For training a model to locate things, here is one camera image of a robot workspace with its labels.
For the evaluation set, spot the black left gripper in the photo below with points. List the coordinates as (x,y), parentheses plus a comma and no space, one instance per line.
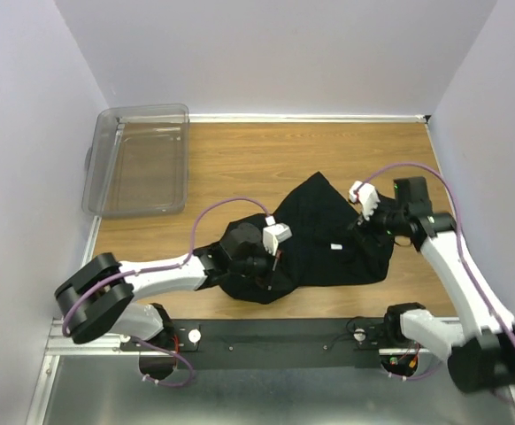
(266,269)

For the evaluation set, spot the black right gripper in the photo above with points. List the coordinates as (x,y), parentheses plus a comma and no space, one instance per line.
(365,222)

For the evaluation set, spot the black t shirt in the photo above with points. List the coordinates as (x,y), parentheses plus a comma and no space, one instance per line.
(319,253)

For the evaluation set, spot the clear plastic storage bin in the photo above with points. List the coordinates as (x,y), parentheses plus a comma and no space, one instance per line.
(137,164)

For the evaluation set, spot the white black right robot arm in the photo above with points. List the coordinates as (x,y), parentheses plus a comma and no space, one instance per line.
(479,351)

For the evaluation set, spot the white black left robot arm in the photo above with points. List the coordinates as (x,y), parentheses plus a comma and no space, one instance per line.
(103,295)

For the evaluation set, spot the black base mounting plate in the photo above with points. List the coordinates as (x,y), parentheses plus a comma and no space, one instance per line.
(359,342)

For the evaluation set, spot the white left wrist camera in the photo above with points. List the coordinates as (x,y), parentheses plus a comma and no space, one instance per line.
(273,234)

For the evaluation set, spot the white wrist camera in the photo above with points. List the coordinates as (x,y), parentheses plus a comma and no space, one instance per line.
(273,234)
(367,196)

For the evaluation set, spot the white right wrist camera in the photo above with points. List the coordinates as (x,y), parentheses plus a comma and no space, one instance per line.
(367,196)

